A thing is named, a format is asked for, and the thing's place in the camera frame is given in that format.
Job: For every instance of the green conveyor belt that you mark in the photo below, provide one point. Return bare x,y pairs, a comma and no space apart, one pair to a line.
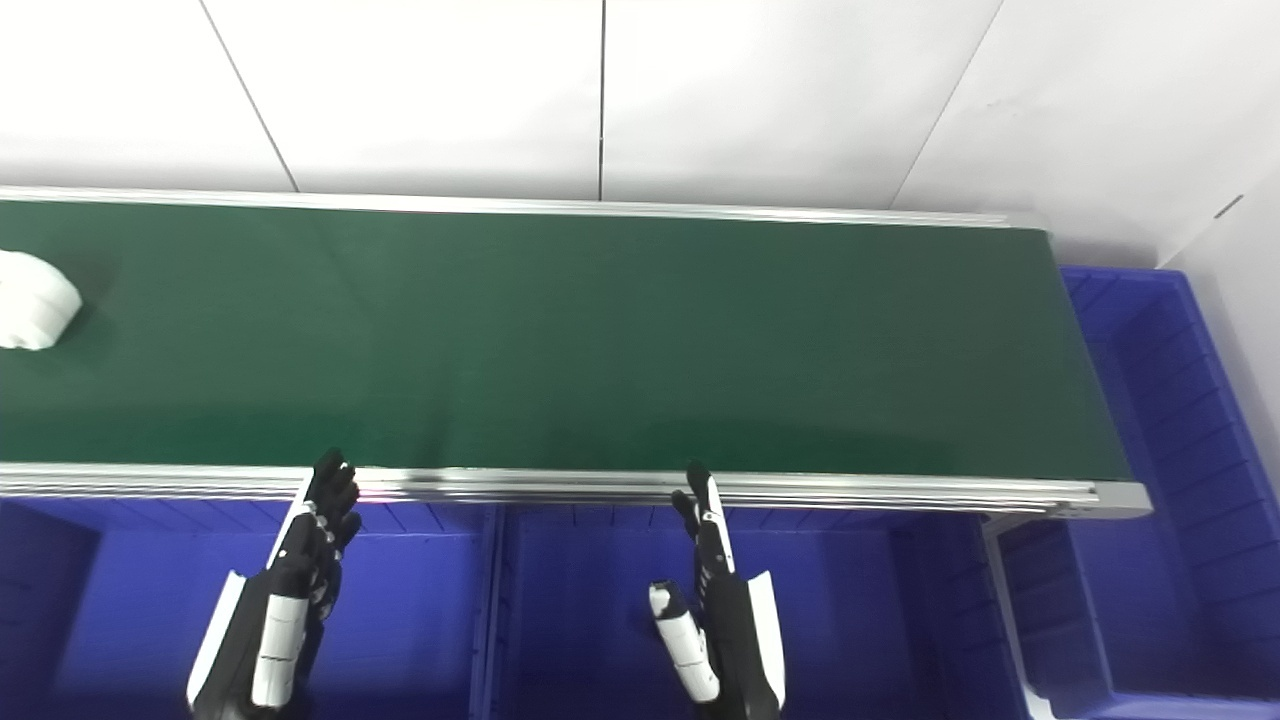
600,340

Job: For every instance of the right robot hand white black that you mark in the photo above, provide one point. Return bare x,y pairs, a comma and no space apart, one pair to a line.
735,620

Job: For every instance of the large blue plastic bin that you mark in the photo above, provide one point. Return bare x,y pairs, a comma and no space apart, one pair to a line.
1180,560

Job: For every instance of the grey conveyor leg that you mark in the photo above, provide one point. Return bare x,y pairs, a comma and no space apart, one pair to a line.
1010,600

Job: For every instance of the aluminium conveyor side rail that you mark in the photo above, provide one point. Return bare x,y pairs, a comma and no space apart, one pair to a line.
560,486
500,205

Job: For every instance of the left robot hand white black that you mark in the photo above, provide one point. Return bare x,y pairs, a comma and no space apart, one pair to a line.
280,610

